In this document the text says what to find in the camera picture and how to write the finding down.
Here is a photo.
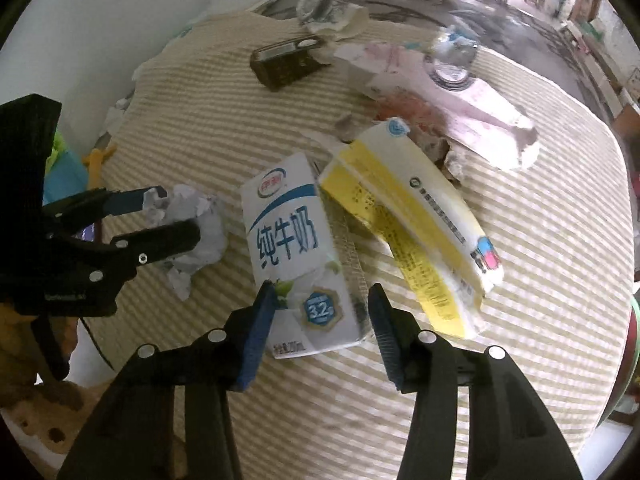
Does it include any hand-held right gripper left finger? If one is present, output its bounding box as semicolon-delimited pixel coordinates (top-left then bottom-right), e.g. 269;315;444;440
57;280;279;480

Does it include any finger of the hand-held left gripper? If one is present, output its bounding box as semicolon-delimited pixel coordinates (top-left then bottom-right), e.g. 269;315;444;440
50;219;202;291
42;186;169;235

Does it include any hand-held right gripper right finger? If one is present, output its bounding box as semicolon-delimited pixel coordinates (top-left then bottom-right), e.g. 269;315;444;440
367;282;584;480

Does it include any white paper ball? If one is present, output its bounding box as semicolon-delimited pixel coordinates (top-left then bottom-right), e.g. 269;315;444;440
144;184;229;302

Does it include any white blue milk carton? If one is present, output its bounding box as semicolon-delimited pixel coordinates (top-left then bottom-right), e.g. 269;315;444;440
240;152;375;361

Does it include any red bin with green rim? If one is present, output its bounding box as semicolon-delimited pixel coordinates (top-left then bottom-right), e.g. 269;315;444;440
607;290;640;423

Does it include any pale pink snack pouch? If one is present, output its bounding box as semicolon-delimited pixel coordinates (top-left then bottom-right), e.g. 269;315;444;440
334;42;542;171

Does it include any crushed plastic bottle blue label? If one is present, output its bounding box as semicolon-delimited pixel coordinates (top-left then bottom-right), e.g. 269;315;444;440
425;25;482;92

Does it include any yellow plastic toy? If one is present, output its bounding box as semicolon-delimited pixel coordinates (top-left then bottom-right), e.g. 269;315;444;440
82;142;119;169

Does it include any teal plastic toy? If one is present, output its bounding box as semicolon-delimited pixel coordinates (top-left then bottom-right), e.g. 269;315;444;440
44;130;92;207

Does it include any yellow white flattened box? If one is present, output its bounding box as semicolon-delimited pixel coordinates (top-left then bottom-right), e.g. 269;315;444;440
319;119;504;342

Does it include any dark brown small box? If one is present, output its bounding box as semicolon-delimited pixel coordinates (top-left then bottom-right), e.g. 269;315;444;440
250;35;327;92

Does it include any crumpled white tissue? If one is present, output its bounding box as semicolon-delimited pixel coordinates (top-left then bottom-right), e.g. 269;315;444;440
296;0;372;41

